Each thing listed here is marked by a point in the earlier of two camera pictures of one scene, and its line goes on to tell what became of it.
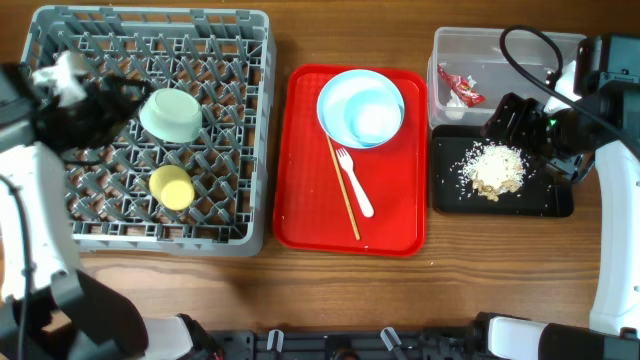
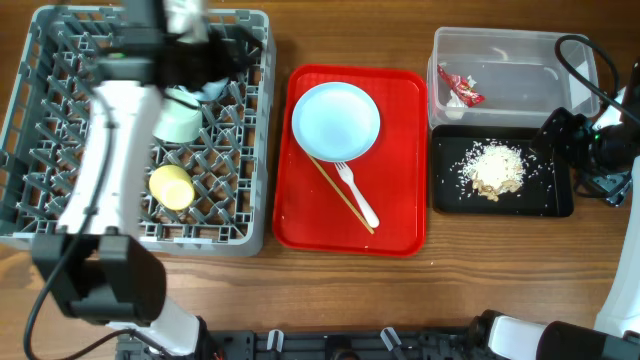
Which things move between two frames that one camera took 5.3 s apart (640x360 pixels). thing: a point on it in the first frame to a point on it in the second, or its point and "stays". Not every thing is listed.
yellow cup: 172,186 stays
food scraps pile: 493,168 stays
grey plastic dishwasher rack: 204,196 stays
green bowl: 171,115 stays
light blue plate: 339,91 to 336,122
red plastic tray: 312,211 stays
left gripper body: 97,119 to 201,62
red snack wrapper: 461,87 stays
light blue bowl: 374,117 to 212,89
